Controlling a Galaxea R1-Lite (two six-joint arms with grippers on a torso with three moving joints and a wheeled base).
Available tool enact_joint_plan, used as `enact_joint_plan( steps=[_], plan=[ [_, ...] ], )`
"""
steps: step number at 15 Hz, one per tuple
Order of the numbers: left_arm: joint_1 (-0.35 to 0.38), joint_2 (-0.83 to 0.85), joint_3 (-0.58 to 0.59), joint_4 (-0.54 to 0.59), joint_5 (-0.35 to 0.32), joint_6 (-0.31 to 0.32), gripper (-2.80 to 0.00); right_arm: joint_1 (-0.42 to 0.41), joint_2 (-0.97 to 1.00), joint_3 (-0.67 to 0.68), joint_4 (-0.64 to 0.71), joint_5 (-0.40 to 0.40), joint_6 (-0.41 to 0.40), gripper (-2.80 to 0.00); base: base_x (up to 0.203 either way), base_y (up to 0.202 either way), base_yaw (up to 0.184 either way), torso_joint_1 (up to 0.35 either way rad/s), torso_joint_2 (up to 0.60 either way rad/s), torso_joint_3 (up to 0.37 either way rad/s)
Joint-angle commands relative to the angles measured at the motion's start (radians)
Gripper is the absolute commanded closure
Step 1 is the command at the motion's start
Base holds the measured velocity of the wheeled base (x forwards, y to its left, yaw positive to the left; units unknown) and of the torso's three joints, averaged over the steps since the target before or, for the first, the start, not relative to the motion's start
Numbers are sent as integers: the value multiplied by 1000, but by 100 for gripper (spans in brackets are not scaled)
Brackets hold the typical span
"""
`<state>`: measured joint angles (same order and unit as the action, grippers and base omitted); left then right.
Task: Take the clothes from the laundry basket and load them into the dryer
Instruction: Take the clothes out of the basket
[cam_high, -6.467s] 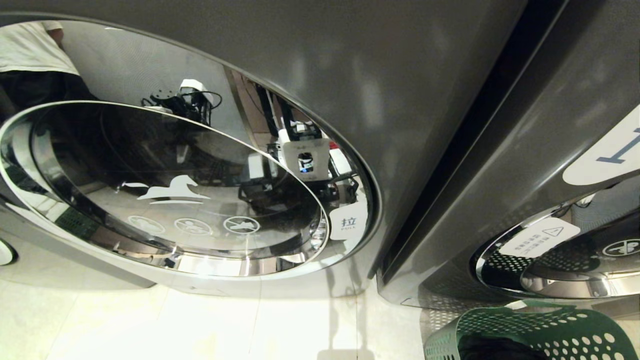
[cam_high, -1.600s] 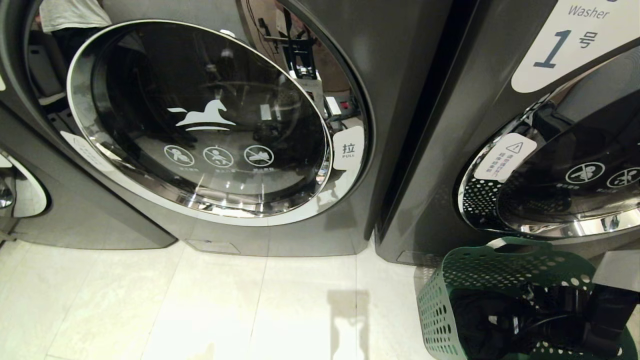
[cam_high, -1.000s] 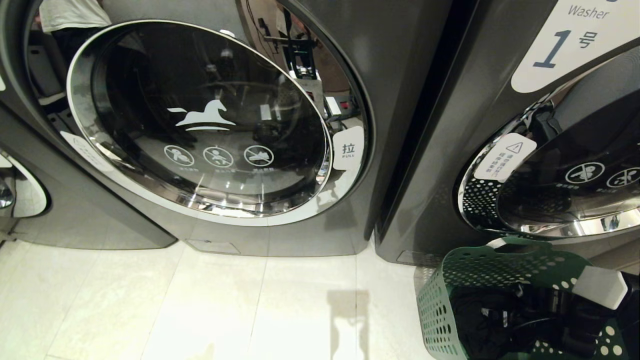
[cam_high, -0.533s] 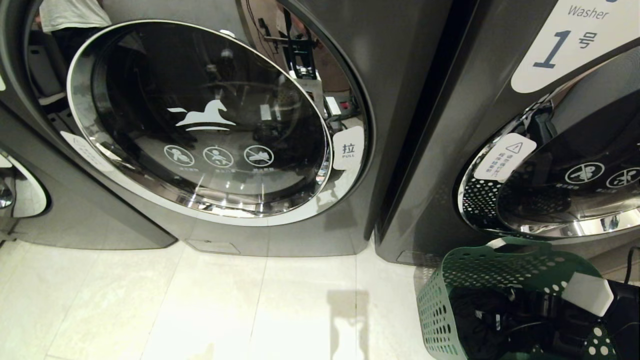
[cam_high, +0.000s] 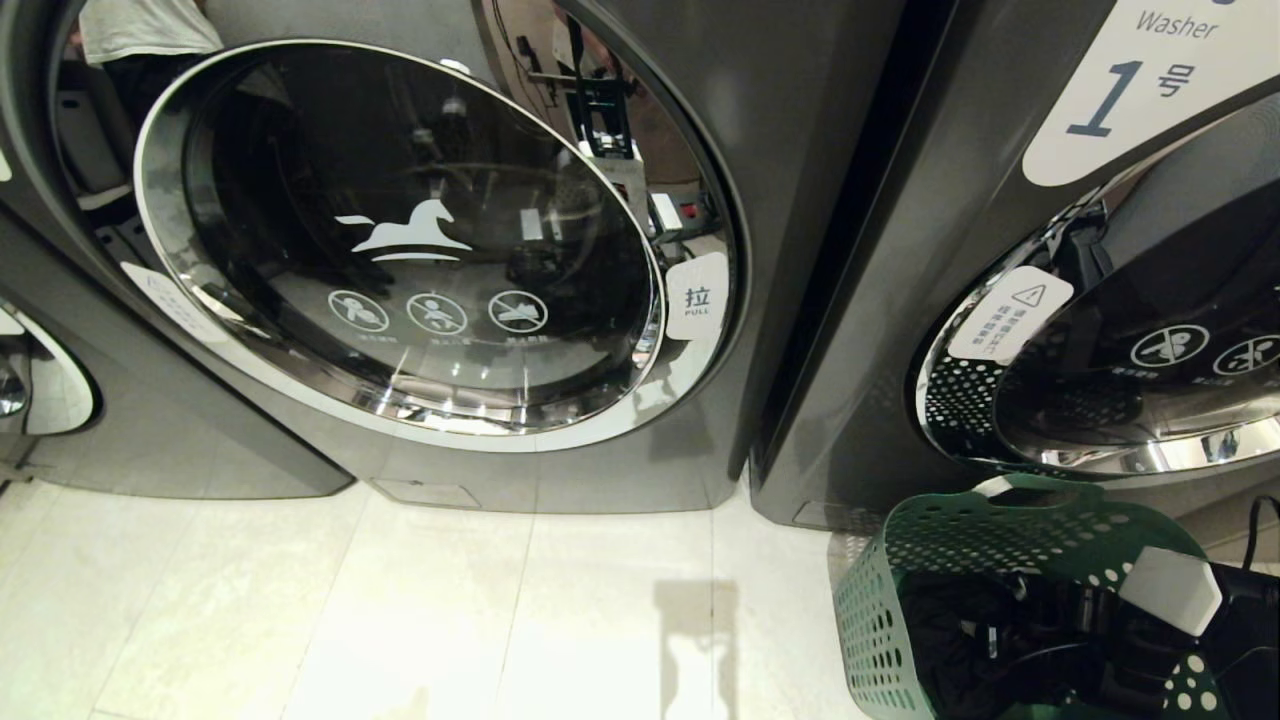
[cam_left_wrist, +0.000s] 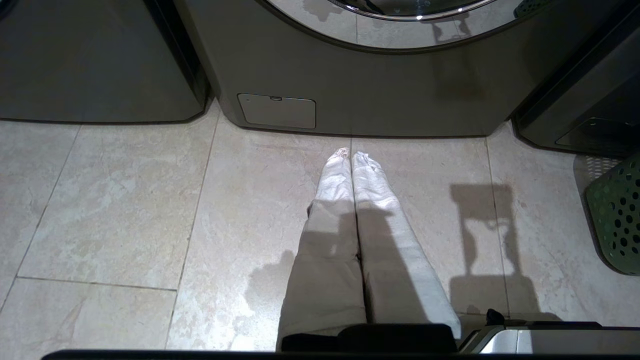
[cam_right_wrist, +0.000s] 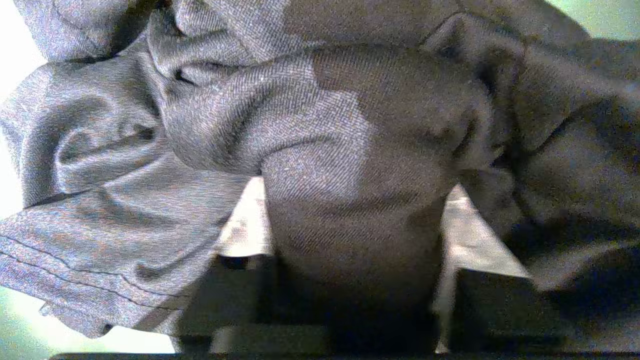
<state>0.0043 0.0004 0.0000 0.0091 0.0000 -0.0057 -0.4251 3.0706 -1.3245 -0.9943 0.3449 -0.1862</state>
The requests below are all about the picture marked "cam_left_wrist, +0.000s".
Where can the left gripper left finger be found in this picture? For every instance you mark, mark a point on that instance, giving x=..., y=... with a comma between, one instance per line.
x=327, y=260

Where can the green perforated laundry basket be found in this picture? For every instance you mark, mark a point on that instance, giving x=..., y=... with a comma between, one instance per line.
x=617, y=215

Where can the grey front-load dryer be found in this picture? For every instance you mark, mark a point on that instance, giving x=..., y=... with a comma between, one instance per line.
x=380, y=90

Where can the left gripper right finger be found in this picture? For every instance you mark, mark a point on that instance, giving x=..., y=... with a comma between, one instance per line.
x=395, y=260

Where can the round dryer door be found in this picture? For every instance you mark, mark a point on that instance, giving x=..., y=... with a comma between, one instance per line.
x=400, y=30

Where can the small grey access panel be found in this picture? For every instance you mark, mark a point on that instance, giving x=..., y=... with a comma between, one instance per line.
x=276, y=111

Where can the dark grey washing machine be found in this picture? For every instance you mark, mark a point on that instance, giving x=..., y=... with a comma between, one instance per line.
x=95, y=60

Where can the dark appliance cabinet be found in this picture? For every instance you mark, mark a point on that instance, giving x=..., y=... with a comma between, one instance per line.
x=590, y=95

